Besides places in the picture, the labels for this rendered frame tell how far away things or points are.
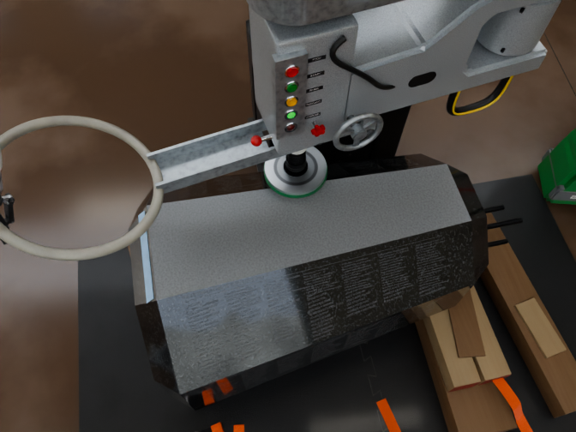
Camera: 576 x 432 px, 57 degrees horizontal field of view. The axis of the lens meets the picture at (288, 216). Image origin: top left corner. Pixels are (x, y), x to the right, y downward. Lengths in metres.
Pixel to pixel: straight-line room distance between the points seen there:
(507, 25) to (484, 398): 1.47
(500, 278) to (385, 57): 1.48
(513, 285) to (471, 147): 0.88
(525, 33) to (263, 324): 1.16
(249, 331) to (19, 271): 1.46
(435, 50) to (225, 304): 0.96
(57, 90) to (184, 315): 2.08
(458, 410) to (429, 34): 1.51
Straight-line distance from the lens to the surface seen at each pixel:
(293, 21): 1.18
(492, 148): 3.17
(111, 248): 1.45
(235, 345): 1.76
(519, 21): 1.64
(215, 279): 1.67
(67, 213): 2.94
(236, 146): 1.64
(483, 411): 2.40
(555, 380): 2.57
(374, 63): 1.41
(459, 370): 2.30
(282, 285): 1.70
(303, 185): 1.76
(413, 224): 1.80
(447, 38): 1.47
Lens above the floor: 2.39
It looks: 61 degrees down
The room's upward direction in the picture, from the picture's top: 1 degrees clockwise
